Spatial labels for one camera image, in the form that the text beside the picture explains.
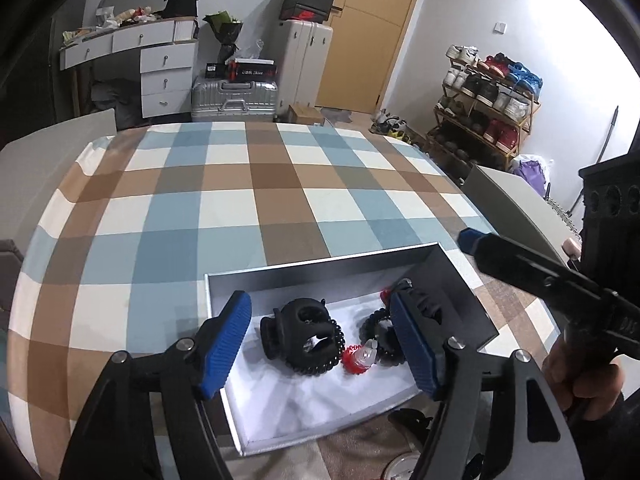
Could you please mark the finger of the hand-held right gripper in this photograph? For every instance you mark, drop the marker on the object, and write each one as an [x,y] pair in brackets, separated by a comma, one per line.
[525,270]

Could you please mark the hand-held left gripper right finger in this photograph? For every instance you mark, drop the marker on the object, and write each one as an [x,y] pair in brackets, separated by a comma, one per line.
[415,345]

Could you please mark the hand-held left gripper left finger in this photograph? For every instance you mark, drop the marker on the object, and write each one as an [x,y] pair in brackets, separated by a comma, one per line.
[225,345]

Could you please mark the small red charm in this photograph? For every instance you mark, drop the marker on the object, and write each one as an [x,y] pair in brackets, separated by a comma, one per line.
[352,362]

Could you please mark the round black hair claw clip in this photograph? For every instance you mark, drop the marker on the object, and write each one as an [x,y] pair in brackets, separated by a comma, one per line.
[290,330]

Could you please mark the silver cardboard box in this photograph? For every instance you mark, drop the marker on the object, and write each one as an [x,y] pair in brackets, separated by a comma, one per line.
[300,400]

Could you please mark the person's right forearm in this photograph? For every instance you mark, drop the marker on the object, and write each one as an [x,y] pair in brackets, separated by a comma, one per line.
[610,440]

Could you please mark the person's right hand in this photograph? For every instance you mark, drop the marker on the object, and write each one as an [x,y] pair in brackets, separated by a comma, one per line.
[590,380]

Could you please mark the wicker basket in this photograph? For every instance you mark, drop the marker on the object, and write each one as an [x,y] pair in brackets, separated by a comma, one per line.
[562,215]

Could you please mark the pink cup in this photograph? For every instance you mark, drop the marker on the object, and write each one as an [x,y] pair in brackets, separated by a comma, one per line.
[571,247]

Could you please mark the dark pole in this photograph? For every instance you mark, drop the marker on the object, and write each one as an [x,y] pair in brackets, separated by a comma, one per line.
[607,135]

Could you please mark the white plastic bag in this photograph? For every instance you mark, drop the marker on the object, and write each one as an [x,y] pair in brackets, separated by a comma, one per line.
[547,167]

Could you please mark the purple bag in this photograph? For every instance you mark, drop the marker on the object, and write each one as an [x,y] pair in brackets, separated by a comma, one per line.
[530,175]

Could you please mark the wooden shoe rack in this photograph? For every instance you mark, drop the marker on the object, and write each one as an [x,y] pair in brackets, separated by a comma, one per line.
[522,132]

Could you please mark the white pin badge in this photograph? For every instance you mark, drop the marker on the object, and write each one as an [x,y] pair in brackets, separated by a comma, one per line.
[402,467]

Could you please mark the plaid tablecloth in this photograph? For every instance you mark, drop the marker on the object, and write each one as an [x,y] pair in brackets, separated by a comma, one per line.
[250,210]

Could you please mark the rows of shoes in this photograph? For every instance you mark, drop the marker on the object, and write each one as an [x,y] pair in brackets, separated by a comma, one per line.
[500,95]

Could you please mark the pile of shoes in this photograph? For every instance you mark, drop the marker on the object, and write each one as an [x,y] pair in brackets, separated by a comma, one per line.
[395,125]

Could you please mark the small cardboard box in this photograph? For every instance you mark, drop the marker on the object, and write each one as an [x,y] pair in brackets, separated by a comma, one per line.
[305,114]

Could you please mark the silver suitcase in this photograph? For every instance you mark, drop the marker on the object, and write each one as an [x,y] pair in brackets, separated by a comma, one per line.
[235,92]

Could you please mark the grey drawer cabinet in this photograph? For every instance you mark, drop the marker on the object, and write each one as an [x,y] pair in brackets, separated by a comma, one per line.
[50,145]

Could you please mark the small black box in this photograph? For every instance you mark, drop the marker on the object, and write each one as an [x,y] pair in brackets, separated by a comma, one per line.
[214,70]

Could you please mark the black box with red stripe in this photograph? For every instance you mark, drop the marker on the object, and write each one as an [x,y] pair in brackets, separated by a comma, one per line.
[255,70]

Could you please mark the wooden door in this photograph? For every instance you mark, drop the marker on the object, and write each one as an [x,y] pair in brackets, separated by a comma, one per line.
[370,35]

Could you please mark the white suitcase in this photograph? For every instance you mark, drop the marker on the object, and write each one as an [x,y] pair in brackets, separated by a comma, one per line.
[302,65]

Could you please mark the white vanity desk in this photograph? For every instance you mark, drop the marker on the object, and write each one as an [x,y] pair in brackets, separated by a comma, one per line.
[165,60]

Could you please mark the clear plastic bag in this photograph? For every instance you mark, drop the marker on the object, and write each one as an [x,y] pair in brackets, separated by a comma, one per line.
[252,50]

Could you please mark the dark wrapped bouquet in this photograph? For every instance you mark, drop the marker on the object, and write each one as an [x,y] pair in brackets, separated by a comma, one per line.
[227,32]

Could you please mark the red and black shoe box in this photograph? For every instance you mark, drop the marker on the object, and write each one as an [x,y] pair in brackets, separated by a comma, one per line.
[305,14]

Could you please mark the pile of desk clutter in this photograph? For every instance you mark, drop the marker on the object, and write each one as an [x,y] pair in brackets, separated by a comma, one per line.
[125,17]

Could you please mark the white light switch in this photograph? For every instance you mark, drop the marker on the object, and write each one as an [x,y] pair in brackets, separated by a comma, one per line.
[500,26]

